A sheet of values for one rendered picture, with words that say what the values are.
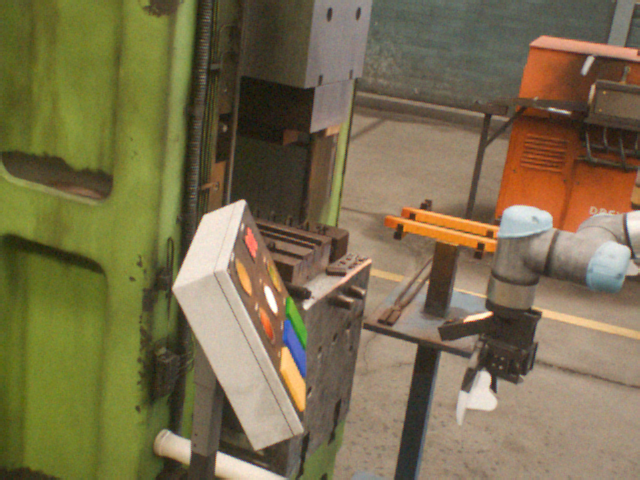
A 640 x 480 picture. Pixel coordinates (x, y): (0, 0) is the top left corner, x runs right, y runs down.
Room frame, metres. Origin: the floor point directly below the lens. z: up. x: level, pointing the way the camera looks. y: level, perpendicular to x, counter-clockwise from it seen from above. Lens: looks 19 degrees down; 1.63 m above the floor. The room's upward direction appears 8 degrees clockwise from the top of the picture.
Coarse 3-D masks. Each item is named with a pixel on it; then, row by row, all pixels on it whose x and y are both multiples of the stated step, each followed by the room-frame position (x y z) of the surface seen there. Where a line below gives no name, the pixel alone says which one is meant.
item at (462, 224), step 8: (408, 208) 2.22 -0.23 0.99; (424, 216) 2.19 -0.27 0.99; (432, 216) 2.18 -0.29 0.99; (440, 216) 2.19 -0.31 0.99; (448, 216) 2.20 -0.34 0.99; (440, 224) 2.18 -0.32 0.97; (448, 224) 2.17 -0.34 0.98; (456, 224) 2.16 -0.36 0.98; (464, 224) 2.16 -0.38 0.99; (472, 224) 2.15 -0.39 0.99; (480, 224) 2.16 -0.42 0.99; (480, 232) 2.14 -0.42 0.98; (496, 232) 2.13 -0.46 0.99
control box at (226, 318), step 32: (224, 224) 1.30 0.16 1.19; (192, 256) 1.19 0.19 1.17; (224, 256) 1.13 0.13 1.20; (256, 256) 1.30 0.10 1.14; (192, 288) 1.08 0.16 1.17; (224, 288) 1.08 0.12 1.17; (256, 288) 1.20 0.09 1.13; (192, 320) 1.08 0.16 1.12; (224, 320) 1.08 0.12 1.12; (256, 320) 1.11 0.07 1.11; (224, 352) 1.08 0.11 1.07; (256, 352) 1.08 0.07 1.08; (224, 384) 1.08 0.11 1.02; (256, 384) 1.08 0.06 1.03; (256, 416) 1.08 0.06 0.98; (288, 416) 1.08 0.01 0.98; (256, 448) 1.08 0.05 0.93
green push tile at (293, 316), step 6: (288, 300) 1.37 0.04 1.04; (288, 306) 1.34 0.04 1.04; (294, 306) 1.38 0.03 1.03; (288, 312) 1.32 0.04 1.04; (294, 312) 1.35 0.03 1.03; (288, 318) 1.31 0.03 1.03; (294, 318) 1.33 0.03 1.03; (300, 318) 1.38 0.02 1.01; (294, 324) 1.32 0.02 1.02; (300, 324) 1.36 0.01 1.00; (294, 330) 1.31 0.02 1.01; (300, 330) 1.34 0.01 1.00; (306, 330) 1.38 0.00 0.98; (300, 336) 1.32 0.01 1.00; (306, 336) 1.36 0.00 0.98; (300, 342) 1.31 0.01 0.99; (306, 342) 1.34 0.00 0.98
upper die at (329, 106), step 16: (256, 80) 1.75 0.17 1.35; (352, 80) 1.88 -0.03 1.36; (240, 96) 1.77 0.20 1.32; (256, 96) 1.75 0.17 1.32; (272, 96) 1.74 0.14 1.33; (288, 96) 1.73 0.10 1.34; (304, 96) 1.71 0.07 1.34; (320, 96) 1.73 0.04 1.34; (336, 96) 1.81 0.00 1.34; (240, 112) 1.77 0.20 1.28; (256, 112) 1.75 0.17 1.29; (272, 112) 1.74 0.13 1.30; (288, 112) 1.72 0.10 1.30; (304, 112) 1.71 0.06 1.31; (320, 112) 1.74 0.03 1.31; (336, 112) 1.82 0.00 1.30; (288, 128) 1.72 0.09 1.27; (304, 128) 1.71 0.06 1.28; (320, 128) 1.75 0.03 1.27
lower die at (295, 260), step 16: (272, 224) 1.93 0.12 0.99; (272, 240) 1.82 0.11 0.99; (288, 240) 1.82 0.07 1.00; (320, 240) 1.84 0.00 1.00; (272, 256) 1.74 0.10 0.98; (288, 256) 1.76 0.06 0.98; (304, 256) 1.75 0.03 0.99; (320, 256) 1.84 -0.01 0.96; (288, 272) 1.71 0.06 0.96; (304, 272) 1.76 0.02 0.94; (320, 272) 1.85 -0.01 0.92
